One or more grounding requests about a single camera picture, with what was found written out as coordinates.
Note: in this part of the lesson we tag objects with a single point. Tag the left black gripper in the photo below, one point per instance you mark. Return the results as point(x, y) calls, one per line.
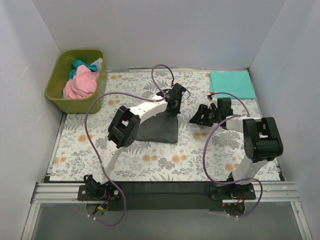
point(173, 106)

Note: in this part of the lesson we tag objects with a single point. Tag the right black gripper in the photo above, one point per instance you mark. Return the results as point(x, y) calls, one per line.
point(203, 115)

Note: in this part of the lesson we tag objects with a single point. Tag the dark grey t shirt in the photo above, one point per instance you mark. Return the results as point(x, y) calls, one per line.
point(161, 128)

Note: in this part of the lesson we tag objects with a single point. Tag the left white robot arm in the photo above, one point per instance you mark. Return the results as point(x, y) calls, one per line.
point(122, 132)

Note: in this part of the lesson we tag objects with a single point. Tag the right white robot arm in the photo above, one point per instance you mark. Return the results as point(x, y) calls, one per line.
point(261, 142)

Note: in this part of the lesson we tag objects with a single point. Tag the folded teal t shirt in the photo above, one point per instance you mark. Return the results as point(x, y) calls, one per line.
point(237, 83)

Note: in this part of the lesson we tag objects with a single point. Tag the white plastic bag in bin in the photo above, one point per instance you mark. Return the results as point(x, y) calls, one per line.
point(98, 64)

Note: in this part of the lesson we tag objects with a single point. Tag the pink t shirt in bin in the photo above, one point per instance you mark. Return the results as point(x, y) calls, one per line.
point(82, 85)

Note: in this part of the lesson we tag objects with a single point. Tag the teal cloth in bin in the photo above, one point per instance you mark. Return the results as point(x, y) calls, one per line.
point(77, 63)

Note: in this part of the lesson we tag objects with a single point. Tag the green plastic laundry bin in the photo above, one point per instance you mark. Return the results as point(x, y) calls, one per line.
point(60, 76)

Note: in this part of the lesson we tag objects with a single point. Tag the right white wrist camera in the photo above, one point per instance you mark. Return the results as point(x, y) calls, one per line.
point(213, 101)

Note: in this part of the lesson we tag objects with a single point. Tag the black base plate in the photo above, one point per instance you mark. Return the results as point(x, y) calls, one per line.
point(165, 195)

